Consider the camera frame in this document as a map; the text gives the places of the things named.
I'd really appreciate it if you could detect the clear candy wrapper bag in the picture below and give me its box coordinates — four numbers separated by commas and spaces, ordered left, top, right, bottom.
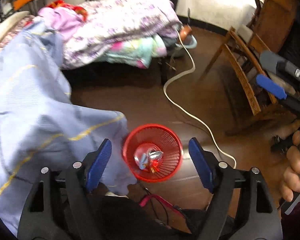
134, 148, 164, 173

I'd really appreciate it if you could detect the red mesh trash basket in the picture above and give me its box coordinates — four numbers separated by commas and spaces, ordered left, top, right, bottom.
122, 124, 183, 183

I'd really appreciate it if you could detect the person's right hand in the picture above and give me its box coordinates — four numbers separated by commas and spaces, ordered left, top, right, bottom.
279, 120, 300, 202

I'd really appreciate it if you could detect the wooden slatted chair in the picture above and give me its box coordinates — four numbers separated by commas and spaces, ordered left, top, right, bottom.
204, 0, 299, 120

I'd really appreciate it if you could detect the light blue checked bedsheet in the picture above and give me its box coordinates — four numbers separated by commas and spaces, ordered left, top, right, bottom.
0, 22, 136, 235

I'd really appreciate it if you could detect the light blue wash basin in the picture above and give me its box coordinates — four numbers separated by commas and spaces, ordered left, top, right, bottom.
173, 35, 197, 57

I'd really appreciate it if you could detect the copper brown pot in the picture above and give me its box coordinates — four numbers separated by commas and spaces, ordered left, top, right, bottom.
179, 24, 192, 42

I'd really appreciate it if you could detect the pastel tie-dye bedding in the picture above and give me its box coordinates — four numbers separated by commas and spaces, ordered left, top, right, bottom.
96, 34, 167, 69

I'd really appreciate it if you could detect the purple floral duvet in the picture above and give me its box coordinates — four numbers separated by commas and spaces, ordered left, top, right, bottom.
62, 0, 181, 69

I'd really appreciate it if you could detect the lilac garment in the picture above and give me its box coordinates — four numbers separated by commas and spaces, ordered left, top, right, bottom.
38, 7, 84, 43

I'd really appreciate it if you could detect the folded floral grey quilt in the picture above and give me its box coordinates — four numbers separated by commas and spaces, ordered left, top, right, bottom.
0, 15, 34, 53

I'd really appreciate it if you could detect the red patterned blanket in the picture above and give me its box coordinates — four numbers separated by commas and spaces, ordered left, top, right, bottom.
46, 0, 88, 22

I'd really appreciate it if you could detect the cream pillow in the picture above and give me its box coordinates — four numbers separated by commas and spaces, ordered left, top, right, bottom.
0, 11, 30, 42

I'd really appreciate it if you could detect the white power cable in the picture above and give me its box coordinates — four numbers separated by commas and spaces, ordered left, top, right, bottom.
163, 28, 237, 169

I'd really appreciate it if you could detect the pink strap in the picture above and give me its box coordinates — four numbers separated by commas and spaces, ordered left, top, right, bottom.
139, 193, 186, 218

